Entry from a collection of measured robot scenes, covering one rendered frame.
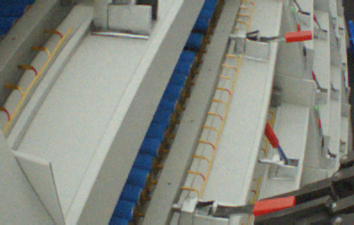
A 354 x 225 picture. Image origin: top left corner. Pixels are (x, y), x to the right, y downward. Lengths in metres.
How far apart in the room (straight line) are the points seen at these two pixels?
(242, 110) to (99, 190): 0.34
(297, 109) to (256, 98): 0.30
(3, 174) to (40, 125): 0.10
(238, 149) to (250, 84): 0.10
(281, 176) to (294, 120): 0.13
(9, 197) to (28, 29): 0.16
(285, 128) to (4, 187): 0.70
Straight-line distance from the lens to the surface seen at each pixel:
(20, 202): 0.23
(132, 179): 0.52
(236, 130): 0.59
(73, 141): 0.31
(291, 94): 0.92
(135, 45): 0.38
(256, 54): 0.69
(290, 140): 0.87
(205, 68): 0.63
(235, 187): 0.54
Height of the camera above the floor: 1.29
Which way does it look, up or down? 33 degrees down
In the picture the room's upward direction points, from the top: 21 degrees counter-clockwise
